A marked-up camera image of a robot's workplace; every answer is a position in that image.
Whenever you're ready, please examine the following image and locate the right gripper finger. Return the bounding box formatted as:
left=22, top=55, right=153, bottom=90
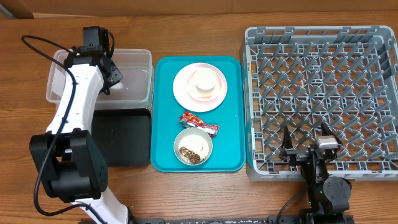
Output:
left=320, top=122, right=342, bottom=145
left=282, top=126, right=293, bottom=150

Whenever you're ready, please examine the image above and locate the white rice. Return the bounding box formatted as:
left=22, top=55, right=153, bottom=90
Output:
left=178, top=134, right=210, bottom=164

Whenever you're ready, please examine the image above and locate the grey bowl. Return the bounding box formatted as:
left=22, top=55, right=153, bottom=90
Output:
left=174, top=128, right=213, bottom=166

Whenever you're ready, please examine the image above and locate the brown food piece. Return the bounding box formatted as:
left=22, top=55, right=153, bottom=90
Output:
left=179, top=147, right=201, bottom=164

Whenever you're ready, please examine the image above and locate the red snack wrapper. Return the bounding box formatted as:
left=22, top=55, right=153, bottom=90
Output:
left=178, top=111, right=219, bottom=138

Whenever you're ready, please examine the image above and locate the white paper cup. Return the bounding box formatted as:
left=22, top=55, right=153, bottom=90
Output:
left=193, top=68, right=218, bottom=93

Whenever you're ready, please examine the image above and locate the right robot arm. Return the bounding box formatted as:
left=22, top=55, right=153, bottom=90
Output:
left=276, top=123, right=354, bottom=224

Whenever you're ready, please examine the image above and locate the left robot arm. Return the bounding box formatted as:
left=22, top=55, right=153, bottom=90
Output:
left=29, top=45, right=133, bottom=223

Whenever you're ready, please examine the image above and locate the grey dishwasher rack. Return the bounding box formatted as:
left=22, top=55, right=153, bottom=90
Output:
left=241, top=26, right=397, bottom=181

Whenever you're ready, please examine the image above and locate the clear plastic bin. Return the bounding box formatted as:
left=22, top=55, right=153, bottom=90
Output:
left=46, top=49, right=154, bottom=110

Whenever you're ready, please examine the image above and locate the teal serving tray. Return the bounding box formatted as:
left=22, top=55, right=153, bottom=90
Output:
left=150, top=56, right=246, bottom=172

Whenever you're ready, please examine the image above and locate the black plastic tray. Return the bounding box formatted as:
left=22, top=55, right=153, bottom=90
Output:
left=91, top=108, right=152, bottom=167

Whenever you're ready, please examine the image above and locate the small pink plate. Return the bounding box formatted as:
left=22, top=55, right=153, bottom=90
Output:
left=187, top=71, right=221, bottom=101

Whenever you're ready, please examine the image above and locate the large pink plate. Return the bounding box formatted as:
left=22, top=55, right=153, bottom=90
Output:
left=173, top=63, right=228, bottom=112

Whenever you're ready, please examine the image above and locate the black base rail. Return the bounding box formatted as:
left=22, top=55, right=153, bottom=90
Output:
left=79, top=214, right=355, bottom=224

